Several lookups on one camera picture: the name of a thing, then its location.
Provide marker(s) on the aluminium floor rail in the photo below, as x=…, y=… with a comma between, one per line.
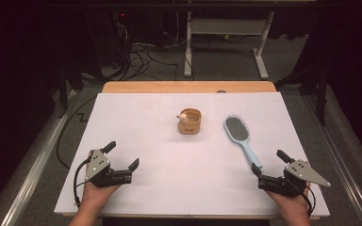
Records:
x=34, y=169
x=342, y=163

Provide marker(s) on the white board sheet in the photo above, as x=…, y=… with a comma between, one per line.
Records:
x=157, y=163

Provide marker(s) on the person's left hand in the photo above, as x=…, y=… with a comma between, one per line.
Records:
x=94, y=196

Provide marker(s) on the light blue hairbrush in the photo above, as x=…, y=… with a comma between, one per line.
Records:
x=237, y=129

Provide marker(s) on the black metal stand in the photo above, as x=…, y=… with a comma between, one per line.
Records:
x=63, y=91

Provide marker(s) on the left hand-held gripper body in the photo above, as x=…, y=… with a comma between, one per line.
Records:
x=98, y=164

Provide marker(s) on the white metal desk frame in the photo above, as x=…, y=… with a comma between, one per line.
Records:
x=226, y=26

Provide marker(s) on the small cream figurine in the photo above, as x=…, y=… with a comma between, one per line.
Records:
x=184, y=117

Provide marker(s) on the wooden table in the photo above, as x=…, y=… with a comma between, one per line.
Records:
x=169, y=86

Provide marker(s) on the person's right hand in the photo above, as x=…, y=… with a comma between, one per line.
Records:
x=293, y=205

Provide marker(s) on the wooden cup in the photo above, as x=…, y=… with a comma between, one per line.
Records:
x=189, y=127

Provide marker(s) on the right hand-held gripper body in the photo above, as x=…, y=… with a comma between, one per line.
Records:
x=301, y=172

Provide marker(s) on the small yellow-green ball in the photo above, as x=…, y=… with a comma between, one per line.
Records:
x=226, y=36

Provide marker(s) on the black tripod stand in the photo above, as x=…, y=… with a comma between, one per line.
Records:
x=320, y=94

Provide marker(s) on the black computer tower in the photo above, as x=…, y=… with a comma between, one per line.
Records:
x=106, y=40

